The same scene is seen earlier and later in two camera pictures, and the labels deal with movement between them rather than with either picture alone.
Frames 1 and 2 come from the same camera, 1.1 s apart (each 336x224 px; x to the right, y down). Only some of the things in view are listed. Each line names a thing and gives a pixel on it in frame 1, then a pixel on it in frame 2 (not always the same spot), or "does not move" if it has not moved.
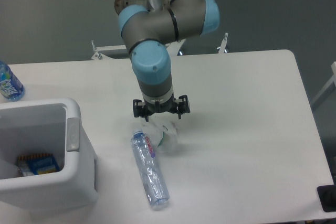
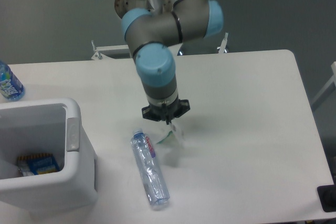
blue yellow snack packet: [37, 164] does not move
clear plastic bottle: [155, 188] does not move
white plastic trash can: [41, 127] does not move
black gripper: [169, 106] -> [166, 113]
